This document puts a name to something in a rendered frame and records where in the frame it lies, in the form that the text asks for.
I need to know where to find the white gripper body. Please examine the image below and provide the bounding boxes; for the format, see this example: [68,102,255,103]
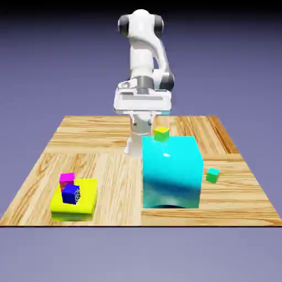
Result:
[113,87,172,116]

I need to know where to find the small yellow-green cube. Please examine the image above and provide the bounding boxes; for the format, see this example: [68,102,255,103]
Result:
[153,126,171,143]

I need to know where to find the small green cube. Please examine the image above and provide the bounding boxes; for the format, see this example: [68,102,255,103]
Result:
[205,167,221,184]

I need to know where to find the small magenta cube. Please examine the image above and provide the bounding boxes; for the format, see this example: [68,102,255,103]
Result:
[59,172,76,192]

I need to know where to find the small blue cube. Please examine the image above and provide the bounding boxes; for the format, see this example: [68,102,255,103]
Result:
[61,183,82,206]

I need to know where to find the large cyan box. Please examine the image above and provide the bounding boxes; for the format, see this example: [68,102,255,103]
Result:
[142,135,205,209]

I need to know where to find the large yellow box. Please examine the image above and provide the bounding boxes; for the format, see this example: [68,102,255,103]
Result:
[49,178,98,223]

